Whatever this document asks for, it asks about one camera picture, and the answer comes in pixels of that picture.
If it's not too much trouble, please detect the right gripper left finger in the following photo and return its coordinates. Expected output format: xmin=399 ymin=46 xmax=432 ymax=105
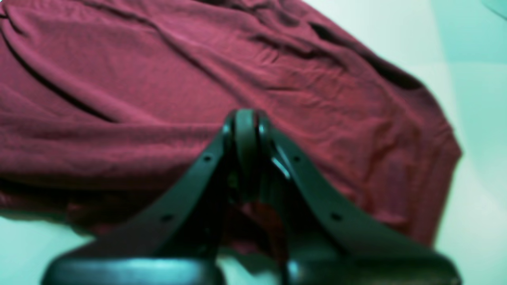
xmin=42 ymin=109 xmax=248 ymax=285

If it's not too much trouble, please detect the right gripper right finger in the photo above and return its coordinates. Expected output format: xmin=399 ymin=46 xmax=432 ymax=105
xmin=246 ymin=110 xmax=462 ymax=285

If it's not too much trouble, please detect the dark red t-shirt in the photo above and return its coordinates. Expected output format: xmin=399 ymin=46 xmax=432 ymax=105
xmin=1 ymin=0 xmax=461 ymax=262

